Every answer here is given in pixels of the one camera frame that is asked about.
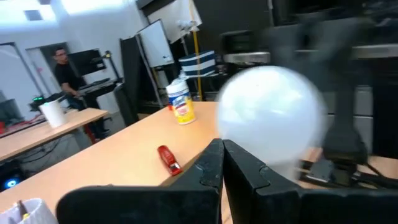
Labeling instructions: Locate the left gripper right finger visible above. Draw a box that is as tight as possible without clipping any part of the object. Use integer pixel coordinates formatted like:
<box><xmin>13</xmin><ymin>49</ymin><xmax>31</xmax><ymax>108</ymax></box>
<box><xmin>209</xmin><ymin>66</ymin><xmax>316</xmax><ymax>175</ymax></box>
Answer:
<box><xmin>223</xmin><ymin>139</ymin><xmax>398</xmax><ymax>224</ymax></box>

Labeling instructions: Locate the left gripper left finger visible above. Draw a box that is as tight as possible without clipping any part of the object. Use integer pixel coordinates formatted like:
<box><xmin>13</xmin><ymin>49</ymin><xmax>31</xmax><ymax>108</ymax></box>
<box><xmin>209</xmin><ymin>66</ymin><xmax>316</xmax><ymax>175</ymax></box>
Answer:
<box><xmin>55</xmin><ymin>138</ymin><xmax>225</xmax><ymax>224</ymax></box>

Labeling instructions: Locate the white round lightbulb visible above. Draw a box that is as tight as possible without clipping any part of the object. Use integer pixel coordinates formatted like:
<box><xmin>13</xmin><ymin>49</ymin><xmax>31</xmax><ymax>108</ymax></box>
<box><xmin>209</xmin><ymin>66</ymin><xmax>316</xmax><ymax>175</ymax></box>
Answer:
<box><xmin>216</xmin><ymin>65</ymin><xmax>328</xmax><ymax>183</ymax></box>

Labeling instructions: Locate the light wooden desk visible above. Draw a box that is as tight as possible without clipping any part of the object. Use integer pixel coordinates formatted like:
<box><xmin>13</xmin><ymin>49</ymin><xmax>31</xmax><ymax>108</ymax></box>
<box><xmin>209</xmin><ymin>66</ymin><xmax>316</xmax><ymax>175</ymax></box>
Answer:
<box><xmin>0</xmin><ymin>107</ymin><xmax>109</xmax><ymax>162</ymax></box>
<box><xmin>0</xmin><ymin>101</ymin><xmax>324</xmax><ymax>224</ymax></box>

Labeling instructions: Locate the small red stapler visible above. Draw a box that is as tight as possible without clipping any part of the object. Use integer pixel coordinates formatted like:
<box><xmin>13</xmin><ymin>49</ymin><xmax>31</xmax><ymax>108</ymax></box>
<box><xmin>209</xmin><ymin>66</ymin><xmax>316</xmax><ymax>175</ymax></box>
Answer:
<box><xmin>157</xmin><ymin>144</ymin><xmax>183</xmax><ymax>177</ymax></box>

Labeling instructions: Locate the black office chair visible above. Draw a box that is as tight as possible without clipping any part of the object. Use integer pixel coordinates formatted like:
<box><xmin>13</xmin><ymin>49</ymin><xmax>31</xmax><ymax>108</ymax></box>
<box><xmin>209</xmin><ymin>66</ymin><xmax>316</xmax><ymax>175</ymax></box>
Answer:
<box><xmin>113</xmin><ymin>82</ymin><xmax>140</xmax><ymax>128</ymax></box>

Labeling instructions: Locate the white pen cup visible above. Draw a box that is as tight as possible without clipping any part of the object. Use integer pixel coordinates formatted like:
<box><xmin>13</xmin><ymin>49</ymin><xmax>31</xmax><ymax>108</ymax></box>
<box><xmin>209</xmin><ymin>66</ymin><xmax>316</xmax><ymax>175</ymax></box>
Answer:
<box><xmin>0</xmin><ymin>197</ymin><xmax>59</xmax><ymax>224</ymax></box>

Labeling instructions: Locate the yellow Lysol wipes canister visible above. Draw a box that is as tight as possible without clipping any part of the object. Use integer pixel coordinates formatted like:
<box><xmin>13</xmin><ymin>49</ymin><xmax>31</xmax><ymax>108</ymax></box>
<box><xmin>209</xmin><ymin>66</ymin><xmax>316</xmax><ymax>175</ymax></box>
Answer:
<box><xmin>165</xmin><ymin>77</ymin><xmax>197</xmax><ymax>126</ymax></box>

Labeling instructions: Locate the white paper roll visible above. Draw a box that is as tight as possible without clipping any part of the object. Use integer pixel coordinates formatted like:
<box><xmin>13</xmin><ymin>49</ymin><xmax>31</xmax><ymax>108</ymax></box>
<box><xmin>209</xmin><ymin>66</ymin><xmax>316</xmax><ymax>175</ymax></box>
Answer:
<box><xmin>39</xmin><ymin>98</ymin><xmax>68</xmax><ymax>129</ymax></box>

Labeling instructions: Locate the black computer with blue light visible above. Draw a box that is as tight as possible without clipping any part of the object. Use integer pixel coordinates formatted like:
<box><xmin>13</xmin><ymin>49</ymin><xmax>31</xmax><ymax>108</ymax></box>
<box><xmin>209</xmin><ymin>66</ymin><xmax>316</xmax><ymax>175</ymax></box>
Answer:
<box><xmin>0</xmin><ymin>161</ymin><xmax>23</xmax><ymax>192</ymax></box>

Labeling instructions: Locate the person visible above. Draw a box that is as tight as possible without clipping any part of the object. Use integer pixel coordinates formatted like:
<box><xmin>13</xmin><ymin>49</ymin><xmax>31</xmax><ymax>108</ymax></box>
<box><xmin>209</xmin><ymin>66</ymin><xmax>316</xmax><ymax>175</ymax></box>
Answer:
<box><xmin>51</xmin><ymin>45</ymin><xmax>108</xmax><ymax>141</ymax></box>

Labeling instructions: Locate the black monitor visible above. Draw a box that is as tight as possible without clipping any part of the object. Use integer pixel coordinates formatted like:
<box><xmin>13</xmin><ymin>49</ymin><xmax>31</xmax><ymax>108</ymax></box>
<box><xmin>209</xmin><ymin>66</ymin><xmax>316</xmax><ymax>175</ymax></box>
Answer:
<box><xmin>67</xmin><ymin>49</ymin><xmax>107</xmax><ymax>77</ymax></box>

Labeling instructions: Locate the navy white striped box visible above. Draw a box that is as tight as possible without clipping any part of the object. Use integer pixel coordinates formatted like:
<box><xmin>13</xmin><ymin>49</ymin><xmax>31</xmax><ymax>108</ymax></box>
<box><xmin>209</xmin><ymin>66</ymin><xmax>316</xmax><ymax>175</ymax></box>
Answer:
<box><xmin>178</xmin><ymin>50</ymin><xmax>218</xmax><ymax>78</ymax></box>

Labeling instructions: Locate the whiteboard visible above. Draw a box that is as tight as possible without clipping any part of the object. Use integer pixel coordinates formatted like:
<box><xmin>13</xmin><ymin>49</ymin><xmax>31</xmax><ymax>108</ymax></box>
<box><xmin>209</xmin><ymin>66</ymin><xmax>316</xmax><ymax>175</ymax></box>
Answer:
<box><xmin>136</xmin><ymin>19</ymin><xmax>175</xmax><ymax>68</ymax></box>

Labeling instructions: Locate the yellow cable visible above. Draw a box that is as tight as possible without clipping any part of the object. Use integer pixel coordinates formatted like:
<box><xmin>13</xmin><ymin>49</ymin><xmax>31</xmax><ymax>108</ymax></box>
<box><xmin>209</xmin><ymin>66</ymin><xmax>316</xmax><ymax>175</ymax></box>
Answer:
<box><xmin>189</xmin><ymin>29</ymin><xmax>203</xmax><ymax>102</ymax></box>

